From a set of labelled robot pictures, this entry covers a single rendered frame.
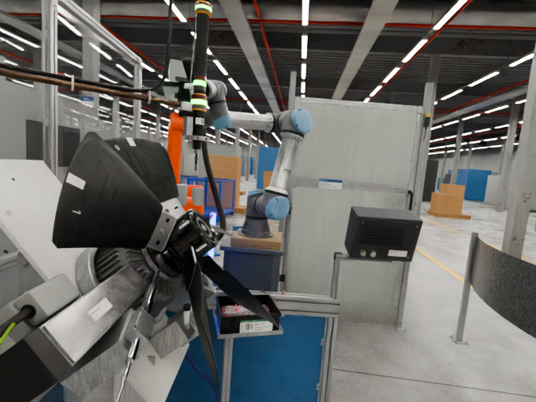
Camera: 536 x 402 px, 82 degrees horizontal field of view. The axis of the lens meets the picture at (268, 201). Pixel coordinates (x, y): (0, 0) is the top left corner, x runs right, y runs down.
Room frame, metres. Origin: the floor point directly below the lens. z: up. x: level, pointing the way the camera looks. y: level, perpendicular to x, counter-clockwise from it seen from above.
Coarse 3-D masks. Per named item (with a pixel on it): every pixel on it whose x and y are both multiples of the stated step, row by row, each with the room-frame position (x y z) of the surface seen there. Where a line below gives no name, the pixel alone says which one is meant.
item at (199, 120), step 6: (204, 0) 0.90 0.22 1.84; (210, 0) 0.88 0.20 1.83; (198, 114) 0.87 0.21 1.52; (204, 114) 0.88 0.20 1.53; (198, 120) 0.87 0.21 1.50; (198, 126) 0.87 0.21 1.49; (192, 132) 0.87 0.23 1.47; (198, 132) 0.87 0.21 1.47; (192, 144) 0.88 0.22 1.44; (198, 144) 0.87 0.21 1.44
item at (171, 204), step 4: (168, 200) 0.84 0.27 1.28; (172, 200) 0.84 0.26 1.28; (176, 200) 0.85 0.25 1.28; (164, 204) 0.83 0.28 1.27; (168, 204) 0.83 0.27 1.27; (172, 204) 0.83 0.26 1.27; (176, 204) 0.84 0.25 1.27; (180, 204) 0.84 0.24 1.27; (164, 208) 0.82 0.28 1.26; (168, 208) 0.82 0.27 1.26; (172, 208) 0.83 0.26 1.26; (176, 208) 0.83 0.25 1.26; (180, 208) 0.84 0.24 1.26; (172, 212) 0.82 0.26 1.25; (176, 212) 0.83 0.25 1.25; (180, 212) 0.83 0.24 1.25; (184, 212) 0.83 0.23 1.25; (176, 216) 0.82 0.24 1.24
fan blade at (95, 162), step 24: (96, 144) 0.58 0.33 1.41; (72, 168) 0.52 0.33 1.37; (96, 168) 0.56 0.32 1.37; (120, 168) 0.61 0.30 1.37; (72, 192) 0.51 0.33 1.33; (96, 192) 0.55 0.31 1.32; (120, 192) 0.60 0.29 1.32; (144, 192) 0.66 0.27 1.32; (72, 216) 0.50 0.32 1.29; (96, 216) 0.54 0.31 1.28; (120, 216) 0.59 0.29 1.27; (144, 216) 0.65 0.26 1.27; (72, 240) 0.50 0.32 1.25; (96, 240) 0.54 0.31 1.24; (120, 240) 0.60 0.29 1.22; (144, 240) 0.66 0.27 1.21
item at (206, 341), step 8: (200, 272) 0.61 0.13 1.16; (192, 280) 0.69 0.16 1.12; (200, 280) 0.59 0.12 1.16; (192, 288) 0.68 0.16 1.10; (200, 288) 0.60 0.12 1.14; (192, 296) 0.68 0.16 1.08; (200, 296) 0.61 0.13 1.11; (192, 304) 0.67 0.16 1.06; (200, 304) 0.61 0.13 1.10; (200, 312) 0.62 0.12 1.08; (200, 320) 0.46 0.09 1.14; (208, 320) 0.52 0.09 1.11; (200, 328) 0.62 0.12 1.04; (208, 328) 0.50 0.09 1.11; (200, 336) 0.62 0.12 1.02; (208, 336) 0.48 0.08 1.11; (208, 344) 0.47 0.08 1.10; (208, 352) 0.57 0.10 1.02; (208, 360) 0.58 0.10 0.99; (216, 368) 0.50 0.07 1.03; (216, 376) 0.52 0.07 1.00; (216, 384) 0.55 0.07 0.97
